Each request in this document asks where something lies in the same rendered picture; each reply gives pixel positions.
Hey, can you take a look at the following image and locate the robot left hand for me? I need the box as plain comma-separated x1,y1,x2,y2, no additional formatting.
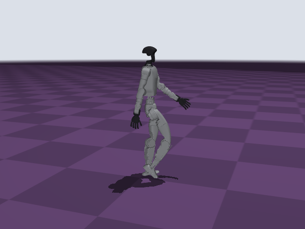
176,95,190,110

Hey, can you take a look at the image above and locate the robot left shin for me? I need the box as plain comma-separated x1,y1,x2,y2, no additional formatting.
144,145,155,173

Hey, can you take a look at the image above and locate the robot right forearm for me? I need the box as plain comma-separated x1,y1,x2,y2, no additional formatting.
134,88,144,114

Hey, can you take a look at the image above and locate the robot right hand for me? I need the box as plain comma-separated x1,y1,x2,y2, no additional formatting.
131,110,142,129

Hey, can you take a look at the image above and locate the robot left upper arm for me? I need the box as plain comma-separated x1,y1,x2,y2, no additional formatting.
157,75,165,90

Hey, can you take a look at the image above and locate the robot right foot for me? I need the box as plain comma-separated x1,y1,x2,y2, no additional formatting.
143,164,158,178

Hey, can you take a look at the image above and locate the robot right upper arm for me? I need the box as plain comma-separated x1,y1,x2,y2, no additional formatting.
138,67,151,96

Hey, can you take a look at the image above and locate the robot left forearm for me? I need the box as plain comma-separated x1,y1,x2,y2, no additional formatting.
162,86,178,101

